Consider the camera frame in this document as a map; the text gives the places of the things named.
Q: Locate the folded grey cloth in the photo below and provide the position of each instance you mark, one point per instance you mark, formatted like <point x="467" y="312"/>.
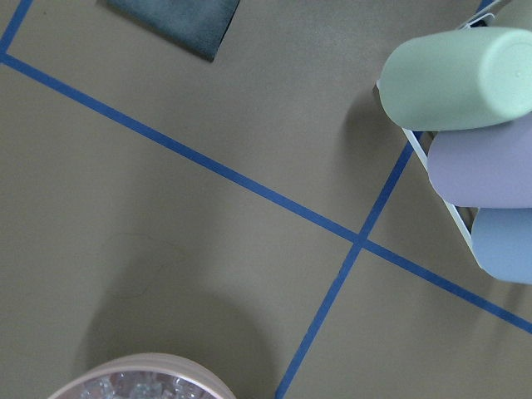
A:
<point x="197" y="26"/>

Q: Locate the pink bowl with utensils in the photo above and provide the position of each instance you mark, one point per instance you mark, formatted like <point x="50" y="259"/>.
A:
<point x="146" y="375"/>

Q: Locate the lilac cup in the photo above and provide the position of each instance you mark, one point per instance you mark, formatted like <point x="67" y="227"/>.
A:
<point x="487" y="167"/>

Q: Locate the pale green cup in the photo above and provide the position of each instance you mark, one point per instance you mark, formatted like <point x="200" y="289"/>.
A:
<point x="510" y="75"/>

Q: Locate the blue cup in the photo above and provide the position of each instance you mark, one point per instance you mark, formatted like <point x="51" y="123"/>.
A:
<point x="501" y="242"/>

